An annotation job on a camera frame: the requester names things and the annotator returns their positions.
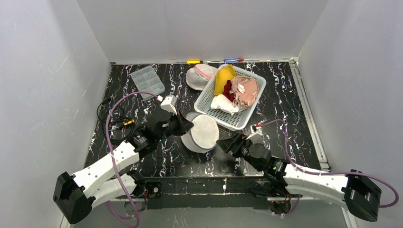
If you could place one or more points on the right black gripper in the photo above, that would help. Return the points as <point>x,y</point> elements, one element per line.
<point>237,146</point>

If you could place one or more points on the black base frame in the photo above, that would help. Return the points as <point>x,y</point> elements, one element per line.
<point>216,192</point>

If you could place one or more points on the white mesh bag blue zipper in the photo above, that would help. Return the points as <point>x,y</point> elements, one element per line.
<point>202,137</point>

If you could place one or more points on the white bra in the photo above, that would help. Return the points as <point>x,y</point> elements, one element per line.
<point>221,102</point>

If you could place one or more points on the yellow bra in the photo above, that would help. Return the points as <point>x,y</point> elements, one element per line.
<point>221,78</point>

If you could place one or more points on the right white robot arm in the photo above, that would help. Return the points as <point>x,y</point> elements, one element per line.
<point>353,191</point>

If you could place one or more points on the aluminium side rail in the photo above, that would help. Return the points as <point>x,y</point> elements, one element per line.
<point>321,155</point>

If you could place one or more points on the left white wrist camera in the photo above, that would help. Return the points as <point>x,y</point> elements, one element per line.
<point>168,104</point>

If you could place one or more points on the white plastic basket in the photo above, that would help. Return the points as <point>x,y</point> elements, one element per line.
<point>239,120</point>

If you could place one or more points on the clear plastic organizer box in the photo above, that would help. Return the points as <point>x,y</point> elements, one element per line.
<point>147,80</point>

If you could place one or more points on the beige pink bra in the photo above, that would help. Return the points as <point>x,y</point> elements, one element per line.
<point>245,90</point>

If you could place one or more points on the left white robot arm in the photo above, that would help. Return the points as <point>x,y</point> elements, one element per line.
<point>78,193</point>

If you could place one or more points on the red bra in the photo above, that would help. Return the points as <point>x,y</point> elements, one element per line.
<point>227,92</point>

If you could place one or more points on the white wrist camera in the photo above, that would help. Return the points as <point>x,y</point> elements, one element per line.
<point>256,133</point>
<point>168,104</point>

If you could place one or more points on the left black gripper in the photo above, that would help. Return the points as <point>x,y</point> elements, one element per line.
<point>176,125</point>

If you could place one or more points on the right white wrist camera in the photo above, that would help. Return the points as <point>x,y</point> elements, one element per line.
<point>256,133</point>

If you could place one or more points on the white mesh bag pink zipper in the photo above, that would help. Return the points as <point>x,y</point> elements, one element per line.
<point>198,76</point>

